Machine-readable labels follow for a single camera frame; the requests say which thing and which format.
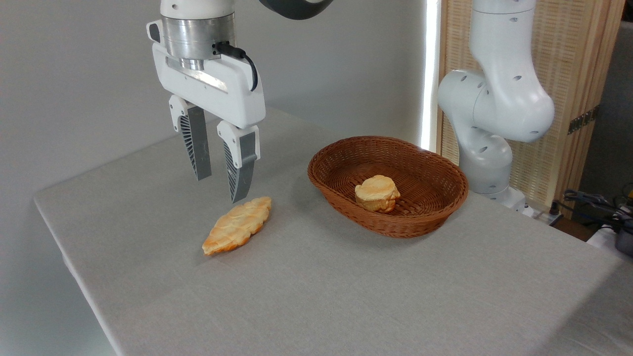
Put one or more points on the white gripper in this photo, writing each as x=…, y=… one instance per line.
x=222, y=91

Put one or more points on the croissant shaped bread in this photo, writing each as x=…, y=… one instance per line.
x=237, y=225

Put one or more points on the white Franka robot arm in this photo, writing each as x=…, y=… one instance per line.
x=499, y=99

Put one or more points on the round bread bun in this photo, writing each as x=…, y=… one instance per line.
x=377, y=194

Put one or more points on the brown wicker basket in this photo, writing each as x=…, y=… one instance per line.
x=435, y=217

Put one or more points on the grey tablecloth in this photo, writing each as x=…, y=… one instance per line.
x=321, y=287

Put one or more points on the wooden folding screen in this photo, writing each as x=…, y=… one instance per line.
x=564, y=49

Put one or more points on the metal screen hinge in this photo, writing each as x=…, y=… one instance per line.
x=582, y=120

